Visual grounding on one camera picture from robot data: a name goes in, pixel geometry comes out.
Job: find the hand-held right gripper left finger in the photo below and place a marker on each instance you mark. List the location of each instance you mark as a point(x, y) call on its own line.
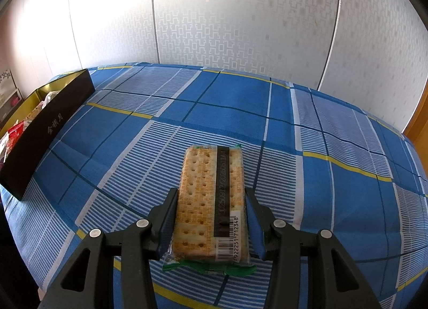
point(169, 220)

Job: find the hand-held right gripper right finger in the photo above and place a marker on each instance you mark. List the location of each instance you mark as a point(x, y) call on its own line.
point(254, 222)

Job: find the black-striped cracker packet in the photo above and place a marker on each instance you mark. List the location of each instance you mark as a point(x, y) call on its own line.
point(197, 195)

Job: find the gold-lined dark tin box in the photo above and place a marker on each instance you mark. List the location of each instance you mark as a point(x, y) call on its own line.
point(50, 128)

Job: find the white and brown snack packet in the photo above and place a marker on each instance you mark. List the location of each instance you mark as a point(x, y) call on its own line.
point(52, 97)

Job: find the blue plaid tablecloth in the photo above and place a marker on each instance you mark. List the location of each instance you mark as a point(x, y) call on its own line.
point(301, 122)

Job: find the wooden door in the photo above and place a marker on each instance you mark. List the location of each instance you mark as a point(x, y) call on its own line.
point(419, 118)

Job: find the low dark cabinet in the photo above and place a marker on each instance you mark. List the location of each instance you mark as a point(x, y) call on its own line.
point(11, 103)

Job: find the floral picture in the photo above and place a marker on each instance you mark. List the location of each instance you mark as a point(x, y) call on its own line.
point(6, 79)

